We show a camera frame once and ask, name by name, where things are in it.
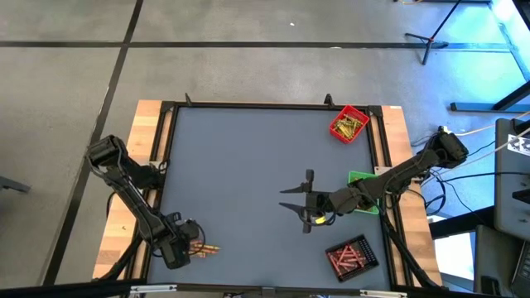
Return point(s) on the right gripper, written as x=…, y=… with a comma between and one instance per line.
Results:
x=335, y=200

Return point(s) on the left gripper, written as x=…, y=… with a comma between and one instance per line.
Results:
x=178, y=244

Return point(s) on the orange crayon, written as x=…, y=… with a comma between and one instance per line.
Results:
x=366, y=210
x=209, y=250

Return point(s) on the red plastic basket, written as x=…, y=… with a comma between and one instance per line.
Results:
x=351, y=110

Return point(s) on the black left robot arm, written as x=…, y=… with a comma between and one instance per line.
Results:
x=128, y=194

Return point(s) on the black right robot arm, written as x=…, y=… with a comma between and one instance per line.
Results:
x=414, y=165

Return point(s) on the grey table mat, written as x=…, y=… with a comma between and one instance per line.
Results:
x=248, y=165

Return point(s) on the green plastic basket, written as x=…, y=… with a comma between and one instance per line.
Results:
x=354, y=176

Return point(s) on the black plastic basket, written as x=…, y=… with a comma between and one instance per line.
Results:
x=352, y=278

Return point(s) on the white power strip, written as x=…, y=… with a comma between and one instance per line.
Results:
x=444, y=129

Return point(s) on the black floor beam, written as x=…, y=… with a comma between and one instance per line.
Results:
x=459, y=225

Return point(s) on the grey metal foot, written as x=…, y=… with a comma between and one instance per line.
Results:
x=12, y=184

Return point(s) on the grey equipment box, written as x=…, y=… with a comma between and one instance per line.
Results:
x=492, y=265

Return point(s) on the black tripod stand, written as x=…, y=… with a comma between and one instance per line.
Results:
x=430, y=41

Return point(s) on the grey equipment cabinet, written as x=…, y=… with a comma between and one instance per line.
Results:
x=511, y=198

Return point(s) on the white fiducial marker sheet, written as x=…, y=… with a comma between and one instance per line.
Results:
x=519, y=145

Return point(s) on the silver aluminium bracket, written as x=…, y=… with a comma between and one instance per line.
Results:
x=153, y=289
x=383, y=294

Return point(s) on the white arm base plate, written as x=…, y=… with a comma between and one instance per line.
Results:
x=379, y=169

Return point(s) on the black table frame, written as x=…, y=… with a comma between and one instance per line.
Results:
x=269, y=105

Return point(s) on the black frame bracket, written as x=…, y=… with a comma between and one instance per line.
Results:
x=329, y=100
x=188, y=100

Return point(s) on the metal rig base frame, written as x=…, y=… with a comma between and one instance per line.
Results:
x=476, y=107

